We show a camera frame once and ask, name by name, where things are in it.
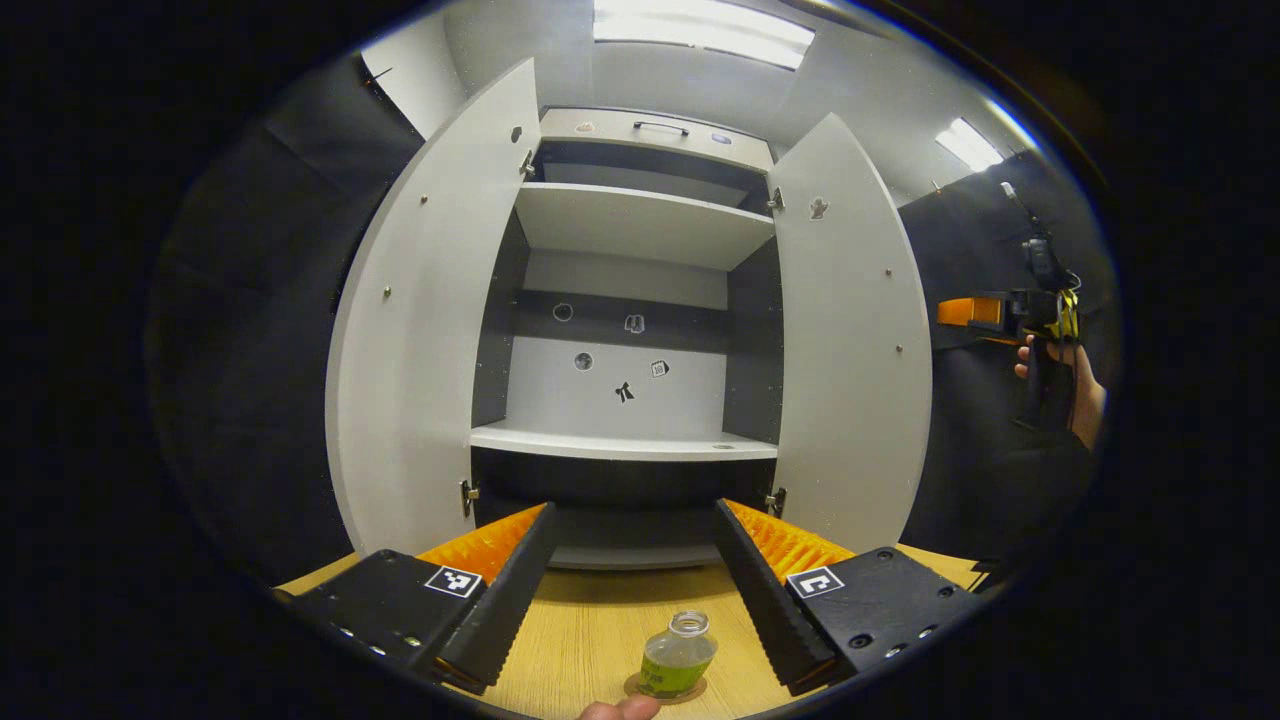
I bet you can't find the white cabinet shelf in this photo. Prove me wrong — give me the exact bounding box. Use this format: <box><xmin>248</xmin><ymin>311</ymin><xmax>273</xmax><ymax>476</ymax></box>
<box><xmin>514</xmin><ymin>182</ymin><xmax>777</xmax><ymax>272</ymax></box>
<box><xmin>470</xmin><ymin>421</ymin><xmax>779</xmax><ymax>462</ymax></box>

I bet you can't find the white cabinet drawer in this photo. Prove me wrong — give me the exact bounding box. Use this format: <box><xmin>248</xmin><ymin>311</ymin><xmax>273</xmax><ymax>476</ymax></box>
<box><xmin>540</xmin><ymin>107</ymin><xmax>776</xmax><ymax>173</ymax></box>

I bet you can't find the small ceiling light panel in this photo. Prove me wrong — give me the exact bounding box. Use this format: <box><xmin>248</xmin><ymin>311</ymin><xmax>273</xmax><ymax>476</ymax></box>
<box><xmin>935</xmin><ymin>117</ymin><xmax>1006</xmax><ymax>173</ymax></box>

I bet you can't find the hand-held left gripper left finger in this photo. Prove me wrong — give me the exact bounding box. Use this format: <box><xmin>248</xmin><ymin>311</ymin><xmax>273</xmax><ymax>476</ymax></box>
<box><xmin>290</xmin><ymin>502</ymin><xmax>558</xmax><ymax>696</ymax></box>

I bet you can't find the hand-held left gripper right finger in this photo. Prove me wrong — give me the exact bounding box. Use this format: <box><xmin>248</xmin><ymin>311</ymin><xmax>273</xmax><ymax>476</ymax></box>
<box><xmin>713</xmin><ymin>498</ymin><xmax>986</xmax><ymax>698</ymax></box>

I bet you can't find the large ceiling light panel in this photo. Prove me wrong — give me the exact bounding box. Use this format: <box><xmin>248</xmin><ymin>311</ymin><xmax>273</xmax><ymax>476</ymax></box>
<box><xmin>593</xmin><ymin>0</ymin><xmax>816</xmax><ymax>71</ymax></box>

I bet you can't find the green label clear bottle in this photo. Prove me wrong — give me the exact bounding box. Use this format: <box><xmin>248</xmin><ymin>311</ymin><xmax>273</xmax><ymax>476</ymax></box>
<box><xmin>638</xmin><ymin>611</ymin><xmax>719</xmax><ymax>699</ymax></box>

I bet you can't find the white cabinet door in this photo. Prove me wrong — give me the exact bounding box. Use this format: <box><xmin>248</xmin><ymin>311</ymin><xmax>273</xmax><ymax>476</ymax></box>
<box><xmin>768</xmin><ymin>112</ymin><xmax>934</xmax><ymax>556</ymax></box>
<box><xmin>325</xmin><ymin>57</ymin><xmax>543</xmax><ymax>559</ymax></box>

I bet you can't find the black backdrop cloth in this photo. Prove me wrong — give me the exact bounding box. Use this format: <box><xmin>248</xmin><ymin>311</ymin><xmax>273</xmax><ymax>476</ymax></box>
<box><xmin>145</xmin><ymin>50</ymin><xmax>1121</xmax><ymax>591</ymax></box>

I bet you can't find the white cabinet with dark interior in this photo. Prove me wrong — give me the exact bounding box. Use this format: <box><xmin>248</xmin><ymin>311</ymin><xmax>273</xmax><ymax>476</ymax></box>
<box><xmin>470</xmin><ymin>106</ymin><xmax>786</xmax><ymax>571</ymax></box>

